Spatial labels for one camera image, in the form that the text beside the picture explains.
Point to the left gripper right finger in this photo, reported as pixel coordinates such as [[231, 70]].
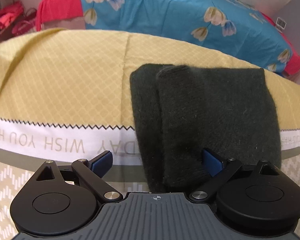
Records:
[[221, 171]]

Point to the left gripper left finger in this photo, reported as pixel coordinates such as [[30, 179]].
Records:
[[90, 174]]

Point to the dark green knit sweater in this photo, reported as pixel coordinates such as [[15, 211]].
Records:
[[179, 111]]

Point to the yellow patterned bed sheet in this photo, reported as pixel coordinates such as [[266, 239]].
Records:
[[65, 95]]

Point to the blue floral quilt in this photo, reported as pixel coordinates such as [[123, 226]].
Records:
[[190, 17]]

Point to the red blanket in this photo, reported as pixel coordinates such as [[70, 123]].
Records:
[[57, 7]]

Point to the red bag on floor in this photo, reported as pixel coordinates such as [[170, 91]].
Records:
[[15, 16]]

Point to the grey board against wall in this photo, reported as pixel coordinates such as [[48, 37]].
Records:
[[290, 14]]

